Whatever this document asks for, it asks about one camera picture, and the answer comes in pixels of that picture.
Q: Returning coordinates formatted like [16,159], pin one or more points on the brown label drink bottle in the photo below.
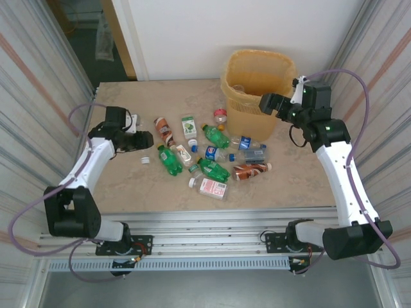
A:
[163,130]
[247,170]

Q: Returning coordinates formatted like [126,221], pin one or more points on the green bottle yellow cap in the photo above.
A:
[213,169]
[169,160]
[216,136]

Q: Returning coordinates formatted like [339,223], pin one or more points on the clear unlabelled bottle white cap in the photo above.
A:
[239,88]

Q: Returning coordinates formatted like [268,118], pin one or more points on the small clear bottle orange label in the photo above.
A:
[183,155]

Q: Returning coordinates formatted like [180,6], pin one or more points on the clear bottle blue Pepsi label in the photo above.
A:
[211,152]
[245,142]

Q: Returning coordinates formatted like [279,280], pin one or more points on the clear bottle lime label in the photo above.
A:
[188,126]

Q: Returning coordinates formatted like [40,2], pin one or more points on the clear bottle grey label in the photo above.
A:
[253,155]

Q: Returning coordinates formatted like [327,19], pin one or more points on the small clear bottle green label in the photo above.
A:
[193,167]

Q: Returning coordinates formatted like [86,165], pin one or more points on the clear bottle pink red label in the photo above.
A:
[212,187]

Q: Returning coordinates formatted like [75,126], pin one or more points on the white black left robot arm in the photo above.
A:
[86,160]

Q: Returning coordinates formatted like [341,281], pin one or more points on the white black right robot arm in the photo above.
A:
[345,186]

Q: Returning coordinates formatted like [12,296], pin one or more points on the yellow waste basket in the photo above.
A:
[263,77]

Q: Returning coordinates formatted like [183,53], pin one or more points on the clear plastic bag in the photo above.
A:
[104,41]

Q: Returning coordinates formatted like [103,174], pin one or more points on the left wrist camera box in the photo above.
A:
[131,123]

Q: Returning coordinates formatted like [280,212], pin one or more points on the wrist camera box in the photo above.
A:
[298,91]
[131,123]

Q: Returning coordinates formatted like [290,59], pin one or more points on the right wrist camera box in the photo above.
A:
[298,91]

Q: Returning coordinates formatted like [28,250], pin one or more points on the wooden door frame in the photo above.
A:
[118,35]

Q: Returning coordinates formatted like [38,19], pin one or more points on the aluminium frame rails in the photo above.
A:
[208,224]

